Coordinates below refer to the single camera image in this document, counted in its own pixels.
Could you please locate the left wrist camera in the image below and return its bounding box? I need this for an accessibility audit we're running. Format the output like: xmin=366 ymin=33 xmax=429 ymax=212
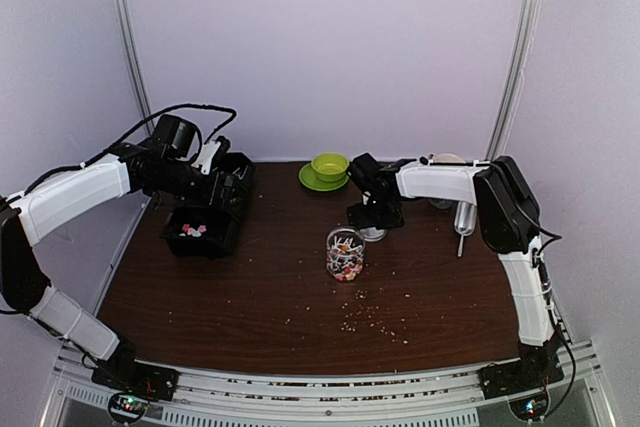
xmin=191 ymin=135 xmax=231 ymax=175

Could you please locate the right aluminium frame post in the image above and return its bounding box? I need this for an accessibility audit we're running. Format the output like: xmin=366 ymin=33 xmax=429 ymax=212
xmin=485 ymin=0 xmax=541 ymax=160

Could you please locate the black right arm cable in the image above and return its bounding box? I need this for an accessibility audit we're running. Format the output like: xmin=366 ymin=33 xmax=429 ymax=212
xmin=529 ymin=229 xmax=579 ymax=418

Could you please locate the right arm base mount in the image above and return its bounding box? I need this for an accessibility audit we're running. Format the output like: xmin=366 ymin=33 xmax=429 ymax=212
xmin=477 ymin=344 xmax=564 ymax=423

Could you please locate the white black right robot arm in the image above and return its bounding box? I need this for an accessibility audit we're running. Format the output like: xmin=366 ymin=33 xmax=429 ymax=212
xmin=347 ymin=153 xmax=560 ymax=389

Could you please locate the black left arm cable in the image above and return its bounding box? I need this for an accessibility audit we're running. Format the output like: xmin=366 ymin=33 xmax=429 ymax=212
xmin=0 ymin=102 xmax=237 ymax=208

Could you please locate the aluminium frame post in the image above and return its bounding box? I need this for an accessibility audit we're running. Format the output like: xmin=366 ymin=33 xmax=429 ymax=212
xmin=113 ymin=0 xmax=152 ymax=119
xmin=485 ymin=0 xmax=541 ymax=160

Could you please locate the silver jar lid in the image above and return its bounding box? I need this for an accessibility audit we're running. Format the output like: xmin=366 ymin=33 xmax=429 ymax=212
xmin=359 ymin=227 xmax=387 ymax=242

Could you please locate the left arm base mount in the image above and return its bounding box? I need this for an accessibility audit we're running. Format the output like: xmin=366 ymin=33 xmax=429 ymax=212
xmin=82 ymin=340 xmax=179 ymax=426

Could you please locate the black three-compartment candy tray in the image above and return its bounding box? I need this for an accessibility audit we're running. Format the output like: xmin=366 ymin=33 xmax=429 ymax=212
xmin=160 ymin=152 xmax=256 ymax=259

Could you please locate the green bowl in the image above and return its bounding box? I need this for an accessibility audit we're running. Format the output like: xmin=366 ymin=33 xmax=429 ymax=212
xmin=311 ymin=153 xmax=349 ymax=183

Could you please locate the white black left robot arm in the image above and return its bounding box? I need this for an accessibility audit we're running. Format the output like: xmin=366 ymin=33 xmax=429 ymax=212
xmin=1 ymin=107 xmax=233 ymax=391

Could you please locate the silver metal scoop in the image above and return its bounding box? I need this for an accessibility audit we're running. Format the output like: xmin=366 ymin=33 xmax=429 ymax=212
xmin=454 ymin=202 xmax=476 ymax=258

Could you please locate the coral pattern ceramic mug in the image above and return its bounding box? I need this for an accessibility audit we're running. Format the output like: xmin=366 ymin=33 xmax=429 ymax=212
xmin=428 ymin=151 xmax=466 ymax=212

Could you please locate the green saucer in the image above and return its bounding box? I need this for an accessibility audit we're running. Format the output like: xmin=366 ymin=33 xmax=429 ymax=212
xmin=298 ymin=163 xmax=349 ymax=192

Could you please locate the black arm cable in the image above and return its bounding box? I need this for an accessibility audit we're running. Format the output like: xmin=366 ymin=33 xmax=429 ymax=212
xmin=529 ymin=229 xmax=579 ymax=418
xmin=0 ymin=102 xmax=237 ymax=208

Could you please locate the left aluminium frame post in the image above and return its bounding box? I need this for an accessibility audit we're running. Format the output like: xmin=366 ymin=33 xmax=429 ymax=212
xmin=113 ymin=0 xmax=152 ymax=119

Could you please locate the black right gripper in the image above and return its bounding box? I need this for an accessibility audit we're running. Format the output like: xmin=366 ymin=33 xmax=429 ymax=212
xmin=347 ymin=195 xmax=404 ymax=234

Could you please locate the clear plastic jar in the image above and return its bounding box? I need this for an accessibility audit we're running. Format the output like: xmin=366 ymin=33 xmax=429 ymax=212
xmin=325 ymin=226 xmax=366 ymax=282

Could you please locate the front aluminium rail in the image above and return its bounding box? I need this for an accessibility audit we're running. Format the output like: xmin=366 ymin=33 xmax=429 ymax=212
xmin=36 ymin=353 xmax=620 ymax=426

